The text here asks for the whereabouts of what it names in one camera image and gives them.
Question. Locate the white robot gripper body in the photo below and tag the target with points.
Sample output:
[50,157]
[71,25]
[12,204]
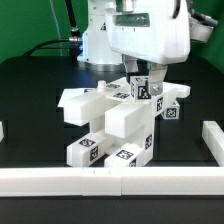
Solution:
[157,31]

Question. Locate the white rail barrier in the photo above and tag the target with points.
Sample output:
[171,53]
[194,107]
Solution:
[111,181]
[1,131]
[213,136]

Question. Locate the white left rail barrier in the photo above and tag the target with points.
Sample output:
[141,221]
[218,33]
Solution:
[1,131]

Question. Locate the white tagged cube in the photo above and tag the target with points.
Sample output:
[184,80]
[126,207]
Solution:
[139,89]
[172,112]

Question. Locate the white right rail barrier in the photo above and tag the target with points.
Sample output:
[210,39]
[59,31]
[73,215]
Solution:
[213,136]

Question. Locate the white front rail barrier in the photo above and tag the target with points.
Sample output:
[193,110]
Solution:
[111,181]

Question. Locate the white chair back frame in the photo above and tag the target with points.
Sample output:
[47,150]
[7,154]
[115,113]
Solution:
[88,106]

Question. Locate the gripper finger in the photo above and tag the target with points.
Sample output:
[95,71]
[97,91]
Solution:
[156,76]
[131,67]

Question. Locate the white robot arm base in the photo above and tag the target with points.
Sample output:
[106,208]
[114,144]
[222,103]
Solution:
[97,54]

